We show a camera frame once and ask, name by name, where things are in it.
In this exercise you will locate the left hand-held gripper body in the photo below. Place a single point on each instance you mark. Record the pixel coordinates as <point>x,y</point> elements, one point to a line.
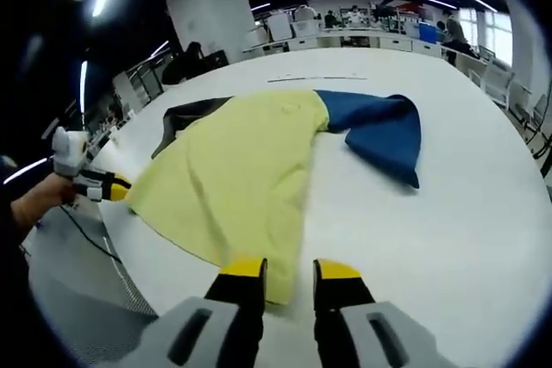
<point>69,150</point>

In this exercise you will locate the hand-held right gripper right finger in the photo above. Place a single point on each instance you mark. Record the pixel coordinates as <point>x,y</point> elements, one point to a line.
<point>371,333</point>

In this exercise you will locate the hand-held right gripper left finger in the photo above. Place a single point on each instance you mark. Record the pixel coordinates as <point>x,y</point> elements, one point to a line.
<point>202,333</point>

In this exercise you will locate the yellow blue grey garment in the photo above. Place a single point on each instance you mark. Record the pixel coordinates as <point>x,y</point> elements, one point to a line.
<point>224,178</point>

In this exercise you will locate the person's left hand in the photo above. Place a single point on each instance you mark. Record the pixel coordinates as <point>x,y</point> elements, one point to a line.
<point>39,200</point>

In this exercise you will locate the black box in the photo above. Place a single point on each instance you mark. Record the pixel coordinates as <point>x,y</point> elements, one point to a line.
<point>217,60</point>

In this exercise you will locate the white square column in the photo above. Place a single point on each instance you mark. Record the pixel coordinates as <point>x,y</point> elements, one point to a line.
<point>211,14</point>

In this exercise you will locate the white appliance box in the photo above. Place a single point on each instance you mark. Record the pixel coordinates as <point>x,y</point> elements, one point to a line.
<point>280,26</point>

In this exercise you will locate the white mesh office chair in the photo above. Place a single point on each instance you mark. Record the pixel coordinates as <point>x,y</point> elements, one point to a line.
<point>496,81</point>

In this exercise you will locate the row of white cabinets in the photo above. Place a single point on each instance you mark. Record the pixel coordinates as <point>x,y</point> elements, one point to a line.
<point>366,40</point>

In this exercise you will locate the blue storage box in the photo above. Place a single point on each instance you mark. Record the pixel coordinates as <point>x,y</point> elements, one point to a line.
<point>428,32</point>

